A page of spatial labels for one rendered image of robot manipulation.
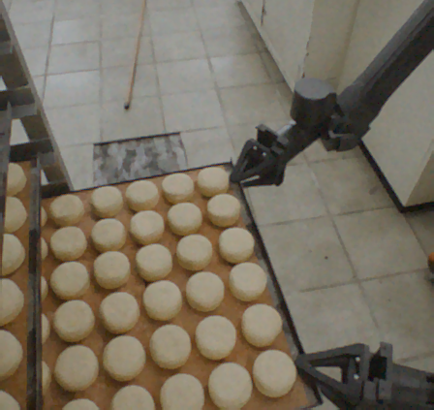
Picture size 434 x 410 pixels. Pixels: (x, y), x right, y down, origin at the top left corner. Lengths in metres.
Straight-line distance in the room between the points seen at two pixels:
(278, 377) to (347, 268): 1.18
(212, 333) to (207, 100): 1.82
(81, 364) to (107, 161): 1.50
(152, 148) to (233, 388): 1.58
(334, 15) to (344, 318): 1.19
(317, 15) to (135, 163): 0.97
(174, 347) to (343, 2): 1.63
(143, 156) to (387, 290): 1.14
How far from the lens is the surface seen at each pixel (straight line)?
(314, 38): 1.98
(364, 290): 1.66
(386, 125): 1.84
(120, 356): 0.56
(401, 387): 0.56
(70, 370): 0.57
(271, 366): 0.54
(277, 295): 0.61
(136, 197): 0.68
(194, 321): 0.58
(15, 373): 0.51
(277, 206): 1.80
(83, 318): 0.59
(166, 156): 1.97
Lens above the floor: 1.40
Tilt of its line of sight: 51 degrees down
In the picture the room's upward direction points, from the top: straight up
